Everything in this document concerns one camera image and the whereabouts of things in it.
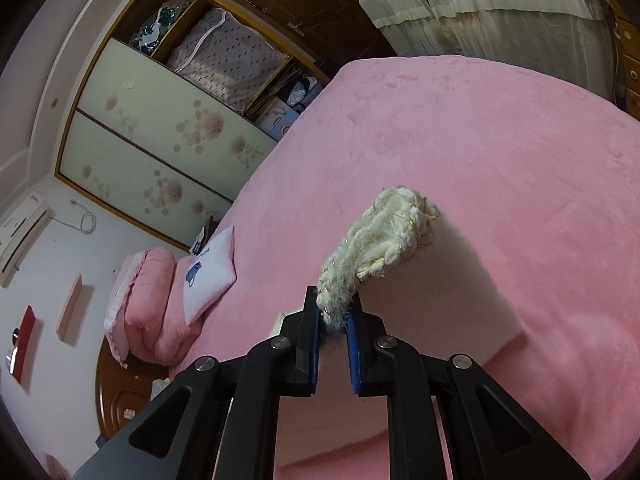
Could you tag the wooden headboard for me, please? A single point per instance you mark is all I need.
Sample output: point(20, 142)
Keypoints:
point(120, 395)

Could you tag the pink pillow with blue print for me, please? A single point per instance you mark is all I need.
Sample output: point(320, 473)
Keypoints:
point(210, 270)

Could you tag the wooden drawer cabinet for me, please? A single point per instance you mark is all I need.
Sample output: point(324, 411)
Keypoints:
point(627, 60)

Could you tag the blue and white patterned bag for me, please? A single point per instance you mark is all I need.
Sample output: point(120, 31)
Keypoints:
point(157, 27)

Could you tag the pink wall shelf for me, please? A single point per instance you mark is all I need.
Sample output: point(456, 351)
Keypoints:
point(75, 310)

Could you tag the dotted pink storage bag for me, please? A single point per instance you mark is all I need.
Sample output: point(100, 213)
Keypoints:
point(225, 60)

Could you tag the white fluffy cardigan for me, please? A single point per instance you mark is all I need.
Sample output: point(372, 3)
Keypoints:
point(390, 240)

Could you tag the sofa with beige lace cover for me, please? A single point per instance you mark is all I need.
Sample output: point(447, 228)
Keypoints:
point(475, 10)

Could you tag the wardrobe with floral doors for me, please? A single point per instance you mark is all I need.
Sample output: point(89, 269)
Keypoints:
point(150, 135)

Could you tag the black and white plastic bag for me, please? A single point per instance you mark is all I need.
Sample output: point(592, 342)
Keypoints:
point(300, 91)

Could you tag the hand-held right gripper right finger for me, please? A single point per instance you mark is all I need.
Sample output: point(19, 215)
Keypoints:
point(352, 355)

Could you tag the white appliance box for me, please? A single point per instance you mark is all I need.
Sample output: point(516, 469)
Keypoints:
point(277, 120)

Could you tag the pink bed blanket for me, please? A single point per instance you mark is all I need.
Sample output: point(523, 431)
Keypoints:
point(450, 135)

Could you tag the folded pink quilt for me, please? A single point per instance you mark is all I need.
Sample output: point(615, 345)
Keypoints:
point(155, 310)

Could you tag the white air conditioner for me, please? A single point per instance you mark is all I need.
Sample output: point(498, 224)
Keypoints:
point(20, 245)

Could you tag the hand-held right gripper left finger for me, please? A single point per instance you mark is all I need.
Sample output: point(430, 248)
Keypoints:
point(312, 360)

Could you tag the red wall ornament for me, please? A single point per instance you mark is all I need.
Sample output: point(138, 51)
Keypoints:
point(22, 345)

